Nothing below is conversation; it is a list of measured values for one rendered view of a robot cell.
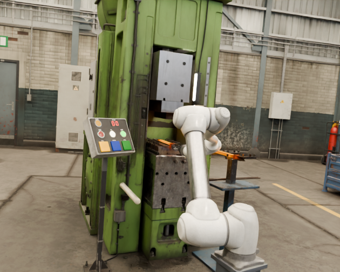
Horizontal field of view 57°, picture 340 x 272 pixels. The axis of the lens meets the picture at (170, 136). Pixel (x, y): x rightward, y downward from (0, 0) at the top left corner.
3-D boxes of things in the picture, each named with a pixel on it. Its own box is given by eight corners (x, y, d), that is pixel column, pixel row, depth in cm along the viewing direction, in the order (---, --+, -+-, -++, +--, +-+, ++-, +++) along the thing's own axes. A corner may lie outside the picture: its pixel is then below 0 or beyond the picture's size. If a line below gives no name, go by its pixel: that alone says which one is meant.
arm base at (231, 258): (271, 262, 155) (272, 251, 155) (238, 271, 144) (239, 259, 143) (244, 246, 171) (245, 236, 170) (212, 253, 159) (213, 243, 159)
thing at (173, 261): (202, 267, 264) (203, 266, 264) (136, 277, 241) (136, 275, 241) (183, 246, 300) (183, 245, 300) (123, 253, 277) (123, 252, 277)
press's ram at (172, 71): (197, 103, 271) (202, 56, 267) (156, 100, 256) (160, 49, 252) (178, 102, 309) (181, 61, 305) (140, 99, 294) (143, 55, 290)
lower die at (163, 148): (179, 154, 270) (180, 144, 269) (157, 154, 262) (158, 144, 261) (161, 147, 308) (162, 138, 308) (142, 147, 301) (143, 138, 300)
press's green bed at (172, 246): (188, 257, 279) (192, 206, 275) (148, 262, 265) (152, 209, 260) (165, 232, 330) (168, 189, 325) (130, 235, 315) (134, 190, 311)
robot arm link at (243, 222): (263, 255, 150) (267, 210, 147) (227, 256, 146) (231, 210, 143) (247, 240, 165) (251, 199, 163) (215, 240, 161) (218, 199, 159)
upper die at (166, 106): (182, 113, 267) (183, 102, 266) (161, 111, 259) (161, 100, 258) (164, 111, 305) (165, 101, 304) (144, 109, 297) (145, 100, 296)
